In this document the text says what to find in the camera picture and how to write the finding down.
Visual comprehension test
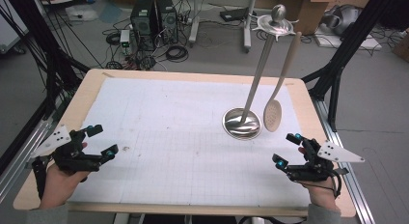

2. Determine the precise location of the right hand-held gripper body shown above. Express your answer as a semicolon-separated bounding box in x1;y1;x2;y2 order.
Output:
284;136;367;183

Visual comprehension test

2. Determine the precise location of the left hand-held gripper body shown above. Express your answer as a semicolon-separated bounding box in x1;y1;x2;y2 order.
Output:
30;124;104;174

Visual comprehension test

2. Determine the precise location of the beige skimmer spoon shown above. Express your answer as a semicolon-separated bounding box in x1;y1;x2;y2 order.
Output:
262;31;303;133

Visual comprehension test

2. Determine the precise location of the metal utensil rack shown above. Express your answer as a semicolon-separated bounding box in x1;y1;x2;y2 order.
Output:
222;4;300;141

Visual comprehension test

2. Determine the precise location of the person's right hand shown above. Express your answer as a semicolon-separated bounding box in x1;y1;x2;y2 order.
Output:
297;146;341;212

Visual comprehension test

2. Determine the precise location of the person's left hand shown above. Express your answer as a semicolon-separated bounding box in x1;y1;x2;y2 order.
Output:
39;142;91;210

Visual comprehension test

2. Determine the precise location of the white grid mat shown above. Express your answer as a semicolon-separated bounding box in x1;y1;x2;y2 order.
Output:
68;77;312;208

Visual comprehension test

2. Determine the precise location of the small silver box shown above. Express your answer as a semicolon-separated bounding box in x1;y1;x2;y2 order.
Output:
119;29;131;55

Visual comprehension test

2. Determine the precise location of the white flat board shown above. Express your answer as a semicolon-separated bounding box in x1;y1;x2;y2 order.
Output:
313;26;384;52

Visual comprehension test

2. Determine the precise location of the black computer tower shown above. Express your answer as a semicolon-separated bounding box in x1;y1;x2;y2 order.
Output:
129;0;159;52
156;0;179;45

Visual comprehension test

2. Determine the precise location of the large open cardboard box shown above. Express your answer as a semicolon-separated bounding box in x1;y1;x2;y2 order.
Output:
279;0;340;37

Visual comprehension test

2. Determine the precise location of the grey rounded device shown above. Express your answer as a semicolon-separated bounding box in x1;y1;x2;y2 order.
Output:
322;4;362;37

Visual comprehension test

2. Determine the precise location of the black flat device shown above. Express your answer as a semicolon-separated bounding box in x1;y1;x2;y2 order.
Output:
219;6;256;23

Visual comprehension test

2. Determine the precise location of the white-legged desk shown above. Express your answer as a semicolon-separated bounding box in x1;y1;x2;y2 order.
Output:
188;0;259;54

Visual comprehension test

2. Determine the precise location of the small cardboard box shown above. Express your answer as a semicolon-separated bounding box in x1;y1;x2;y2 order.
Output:
393;29;409;63

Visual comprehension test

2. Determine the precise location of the aluminium rail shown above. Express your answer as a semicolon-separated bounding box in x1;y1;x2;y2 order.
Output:
0;117;55;204
312;98;376;224

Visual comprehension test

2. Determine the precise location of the black metal frame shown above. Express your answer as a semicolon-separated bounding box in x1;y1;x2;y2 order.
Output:
301;0;400;132
2;0;92;122

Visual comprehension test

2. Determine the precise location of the coiled black cable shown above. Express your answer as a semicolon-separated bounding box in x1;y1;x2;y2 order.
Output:
165;44;190;63

